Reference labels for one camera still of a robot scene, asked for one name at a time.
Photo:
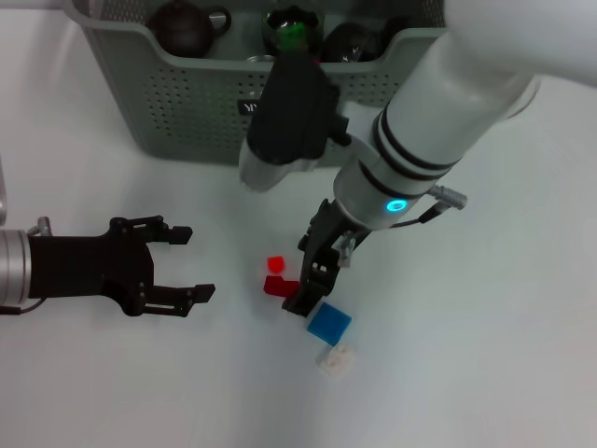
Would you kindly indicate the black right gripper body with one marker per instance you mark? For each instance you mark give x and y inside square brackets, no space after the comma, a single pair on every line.
[326,238]

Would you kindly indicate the white flat two-stud plate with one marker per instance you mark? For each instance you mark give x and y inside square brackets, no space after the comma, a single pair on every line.
[335,361]

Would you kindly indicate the black clay teapot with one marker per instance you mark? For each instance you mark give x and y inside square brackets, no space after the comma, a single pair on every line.
[182,28]

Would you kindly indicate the small red cube brick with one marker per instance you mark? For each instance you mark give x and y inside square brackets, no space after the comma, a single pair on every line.
[276,264]

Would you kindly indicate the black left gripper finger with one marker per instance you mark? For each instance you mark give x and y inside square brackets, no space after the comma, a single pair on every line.
[182,234]
[204,291]

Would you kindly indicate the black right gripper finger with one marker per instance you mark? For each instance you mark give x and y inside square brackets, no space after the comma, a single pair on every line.
[312,291]

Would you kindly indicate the dark red toy brick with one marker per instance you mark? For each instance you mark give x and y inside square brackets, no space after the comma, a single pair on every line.
[277,285]

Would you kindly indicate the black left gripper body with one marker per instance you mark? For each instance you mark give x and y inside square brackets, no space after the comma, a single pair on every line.
[84,268]

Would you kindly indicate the blue square toy plate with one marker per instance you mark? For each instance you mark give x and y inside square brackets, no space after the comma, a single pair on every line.
[329,323]

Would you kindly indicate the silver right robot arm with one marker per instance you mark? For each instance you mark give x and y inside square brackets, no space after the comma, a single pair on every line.
[443,116]

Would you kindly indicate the grey-green perforated storage bin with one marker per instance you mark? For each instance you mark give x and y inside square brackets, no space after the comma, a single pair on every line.
[186,116]

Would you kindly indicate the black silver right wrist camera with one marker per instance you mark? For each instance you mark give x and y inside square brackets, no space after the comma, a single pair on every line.
[294,121]

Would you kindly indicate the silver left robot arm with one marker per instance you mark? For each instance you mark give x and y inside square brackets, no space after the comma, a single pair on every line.
[11,270]

